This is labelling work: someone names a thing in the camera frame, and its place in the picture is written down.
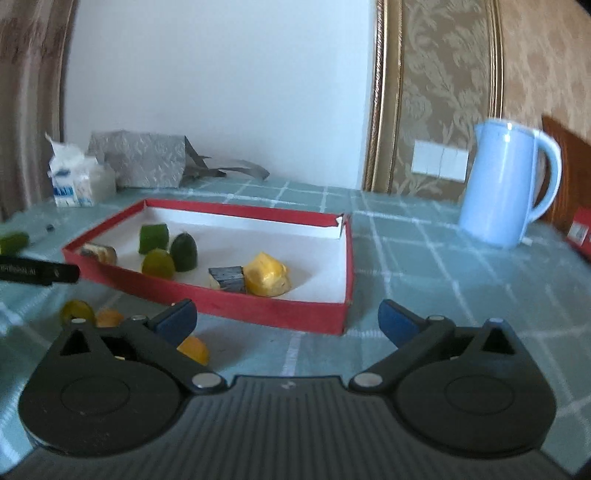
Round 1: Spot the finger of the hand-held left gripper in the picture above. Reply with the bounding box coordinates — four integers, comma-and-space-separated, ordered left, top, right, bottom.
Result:
0, 259, 81, 288

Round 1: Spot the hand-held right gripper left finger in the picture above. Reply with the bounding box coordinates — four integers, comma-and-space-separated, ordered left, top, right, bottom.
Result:
60, 298, 227, 394

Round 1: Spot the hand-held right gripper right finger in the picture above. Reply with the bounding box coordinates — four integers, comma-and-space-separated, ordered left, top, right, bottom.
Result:
348, 299, 518, 393

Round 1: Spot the small orange fruit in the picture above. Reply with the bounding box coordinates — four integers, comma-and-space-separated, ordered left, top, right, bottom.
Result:
177, 335, 210, 366
95, 309, 125, 328

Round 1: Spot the green persimmon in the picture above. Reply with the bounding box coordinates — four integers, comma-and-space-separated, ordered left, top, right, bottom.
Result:
141, 248, 177, 279
61, 299, 97, 326

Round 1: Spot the dark grey block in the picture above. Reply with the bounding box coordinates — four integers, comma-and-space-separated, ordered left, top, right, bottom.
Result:
81, 242, 118, 266
208, 265, 246, 294

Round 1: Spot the dark green cucumber piece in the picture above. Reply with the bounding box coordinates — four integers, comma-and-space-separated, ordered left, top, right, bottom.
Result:
169, 232, 199, 272

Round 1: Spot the light green cucumber piece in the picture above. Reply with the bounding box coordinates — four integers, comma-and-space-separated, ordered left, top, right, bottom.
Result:
139, 223, 170, 256

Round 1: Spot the red shallow box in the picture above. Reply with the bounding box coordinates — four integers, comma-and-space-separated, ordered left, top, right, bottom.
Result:
61, 198, 355, 336

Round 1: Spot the yellow pepper piece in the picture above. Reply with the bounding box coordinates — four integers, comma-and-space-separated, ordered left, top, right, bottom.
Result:
242, 251, 293, 297

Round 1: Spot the long cucumber piece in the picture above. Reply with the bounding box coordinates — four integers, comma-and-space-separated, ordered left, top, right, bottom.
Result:
0, 231, 31, 254

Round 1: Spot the green checked tablecloth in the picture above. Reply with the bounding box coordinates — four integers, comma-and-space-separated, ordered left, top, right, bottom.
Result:
0, 178, 591, 480

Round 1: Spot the white tissue box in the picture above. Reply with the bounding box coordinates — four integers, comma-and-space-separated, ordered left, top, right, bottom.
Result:
45, 133, 117, 208

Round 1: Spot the grey patterned gift bag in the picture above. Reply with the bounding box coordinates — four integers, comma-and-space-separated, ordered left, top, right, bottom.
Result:
87, 130, 271, 190

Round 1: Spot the light blue kettle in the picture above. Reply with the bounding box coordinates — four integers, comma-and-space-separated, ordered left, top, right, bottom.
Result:
458, 118, 563, 250

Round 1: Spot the patterned beige curtain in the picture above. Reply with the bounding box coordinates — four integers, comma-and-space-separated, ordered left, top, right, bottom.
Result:
0, 0, 79, 222

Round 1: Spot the red carton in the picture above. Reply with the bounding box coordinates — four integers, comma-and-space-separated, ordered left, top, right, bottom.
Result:
567, 207, 591, 259

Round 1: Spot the brown wooden furniture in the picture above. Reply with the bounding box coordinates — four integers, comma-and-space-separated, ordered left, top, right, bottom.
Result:
540, 114, 591, 236

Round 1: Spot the white wall switch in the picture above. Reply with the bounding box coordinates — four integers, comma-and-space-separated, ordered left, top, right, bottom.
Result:
411, 141, 469, 182

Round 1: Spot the gold wall frame moulding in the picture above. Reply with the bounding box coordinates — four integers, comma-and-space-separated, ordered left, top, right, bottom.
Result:
362, 0, 504, 204

